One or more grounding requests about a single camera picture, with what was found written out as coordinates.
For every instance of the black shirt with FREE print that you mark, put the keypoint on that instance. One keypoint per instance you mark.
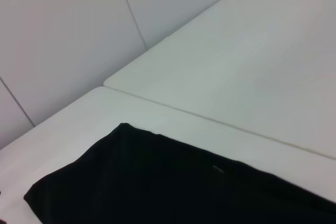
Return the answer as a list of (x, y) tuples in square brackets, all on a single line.
[(170, 187)]

